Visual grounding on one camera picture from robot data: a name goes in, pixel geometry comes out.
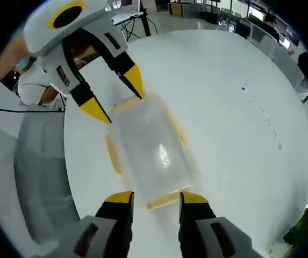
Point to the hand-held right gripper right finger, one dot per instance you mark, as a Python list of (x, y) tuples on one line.
[(196, 212)]

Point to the clear plastic box yellow buckle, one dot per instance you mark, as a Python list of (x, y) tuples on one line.
[(148, 139)]

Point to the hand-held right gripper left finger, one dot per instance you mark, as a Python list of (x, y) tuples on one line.
[(116, 212)]

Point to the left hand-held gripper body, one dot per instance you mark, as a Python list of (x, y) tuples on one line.
[(89, 16)]

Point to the potted green plant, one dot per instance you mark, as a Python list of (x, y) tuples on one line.
[(307, 223)]

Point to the grey mesh office chair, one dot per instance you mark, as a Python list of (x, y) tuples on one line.
[(43, 172)]

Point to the low wooden cabinet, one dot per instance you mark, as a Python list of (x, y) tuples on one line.
[(186, 8)]

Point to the person's white shirt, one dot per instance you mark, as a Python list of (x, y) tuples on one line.
[(31, 83)]

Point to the white standing desk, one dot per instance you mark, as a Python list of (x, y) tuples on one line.
[(121, 16)]

